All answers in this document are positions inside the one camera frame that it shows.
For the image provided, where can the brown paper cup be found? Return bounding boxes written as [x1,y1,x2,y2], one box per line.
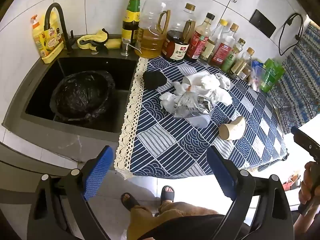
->
[219,116,247,140]

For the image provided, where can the person's right forearm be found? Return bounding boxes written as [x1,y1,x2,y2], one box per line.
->
[293,200,320,240]

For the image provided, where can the black slipper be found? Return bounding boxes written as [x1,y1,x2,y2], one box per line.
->
[160,185,175,202]
[121,192,140,212]

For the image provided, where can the red-label bottle with gold cap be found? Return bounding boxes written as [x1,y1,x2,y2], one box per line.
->
[210,23,239,68]

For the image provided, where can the black faucet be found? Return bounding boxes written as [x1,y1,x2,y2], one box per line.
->
[44,2,75,55]

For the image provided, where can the yellow sponge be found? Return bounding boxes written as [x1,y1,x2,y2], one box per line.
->
[104,39,122,50]

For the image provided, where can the black cloth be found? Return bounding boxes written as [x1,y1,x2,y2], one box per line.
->
[142,70,167,90]

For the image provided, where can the metal soap dispenser pump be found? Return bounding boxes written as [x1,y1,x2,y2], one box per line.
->
[120,37,142,57]

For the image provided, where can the person's right hand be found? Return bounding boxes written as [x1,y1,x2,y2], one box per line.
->
[299,161,320,205]

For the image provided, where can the white tissue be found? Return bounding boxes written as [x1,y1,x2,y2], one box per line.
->
[210,87,233,107]
[201,74,222,90]
[160,92,181,112]

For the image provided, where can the clear bottle with yellow cap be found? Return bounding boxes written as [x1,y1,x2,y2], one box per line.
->
[200,19,228,64]

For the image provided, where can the yellow cleaning cloth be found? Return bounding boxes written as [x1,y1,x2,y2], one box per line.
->
[77,29,109,50]

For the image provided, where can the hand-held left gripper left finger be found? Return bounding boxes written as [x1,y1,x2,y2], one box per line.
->
[27,145,114,240]

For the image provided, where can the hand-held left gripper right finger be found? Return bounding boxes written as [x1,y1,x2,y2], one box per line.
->
[206,146,294,240]

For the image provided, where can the small spice jar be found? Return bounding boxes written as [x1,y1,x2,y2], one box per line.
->
[239,65,253,80]

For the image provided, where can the navy patterned lace-edged tablecloth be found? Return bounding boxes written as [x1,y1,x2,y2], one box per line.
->
[114,56,288,180]

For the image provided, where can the dark soy sauce jug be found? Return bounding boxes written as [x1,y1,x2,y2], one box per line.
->
[161,3,197,62]

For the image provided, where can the yellow dish soap bottle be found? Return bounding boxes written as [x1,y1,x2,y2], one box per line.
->
[31,11,65,64]

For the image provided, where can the green packet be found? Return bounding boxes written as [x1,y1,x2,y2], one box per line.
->
[260,58,285,93]

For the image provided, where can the blue patterned woven cloth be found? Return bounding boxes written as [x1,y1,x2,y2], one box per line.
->
[269,21,320,134]

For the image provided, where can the large clear oil jug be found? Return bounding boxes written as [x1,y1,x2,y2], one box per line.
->
[134,0,171,58]

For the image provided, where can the black wall socket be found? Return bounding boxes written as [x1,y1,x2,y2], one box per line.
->
[249,9,277,38]

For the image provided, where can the black cable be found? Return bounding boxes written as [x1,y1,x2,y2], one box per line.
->
[278,13,304,56]

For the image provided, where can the black suction holder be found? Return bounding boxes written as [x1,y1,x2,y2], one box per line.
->
[86,29,110,55]

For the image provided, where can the black sink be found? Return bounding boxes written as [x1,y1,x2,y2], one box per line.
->
[1,34,140,135]

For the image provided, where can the bin with black bag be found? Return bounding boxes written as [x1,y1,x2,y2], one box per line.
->
[50,70,116,123]

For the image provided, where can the white paper cup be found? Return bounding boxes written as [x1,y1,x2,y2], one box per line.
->
[182,74,210,90]

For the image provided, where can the red and white box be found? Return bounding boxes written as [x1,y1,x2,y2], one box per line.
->
[285,172,302,192]

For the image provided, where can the small bottle with gold cap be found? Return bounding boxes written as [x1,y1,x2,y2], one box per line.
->
[230,47,255,77]

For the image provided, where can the green-label bottle with gold cap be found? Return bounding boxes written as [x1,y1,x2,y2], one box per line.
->
[221,38,246,73]

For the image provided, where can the red-label bottle with black cap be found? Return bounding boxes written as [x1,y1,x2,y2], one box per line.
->
[186,12,215,61]

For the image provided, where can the brown fleece pants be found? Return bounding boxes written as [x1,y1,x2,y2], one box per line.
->
[126,201,225,240]

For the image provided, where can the dark bottle with green cap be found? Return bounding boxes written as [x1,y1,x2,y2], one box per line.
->
[122,0,142,47]

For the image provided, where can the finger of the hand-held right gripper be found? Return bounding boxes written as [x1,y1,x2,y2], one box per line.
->
[291,126,320,164]

